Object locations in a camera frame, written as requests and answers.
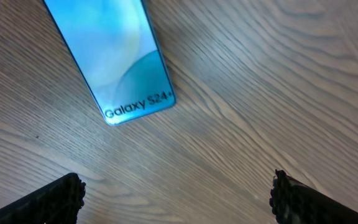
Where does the blue Galaxy smartphone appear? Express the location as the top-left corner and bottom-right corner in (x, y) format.
(44, 0), (177, 126)

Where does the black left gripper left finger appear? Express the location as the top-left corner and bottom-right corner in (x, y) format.
(0, 173), (86, 224)

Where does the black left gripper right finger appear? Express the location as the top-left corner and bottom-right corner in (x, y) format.
(269, 170), (358, 224)

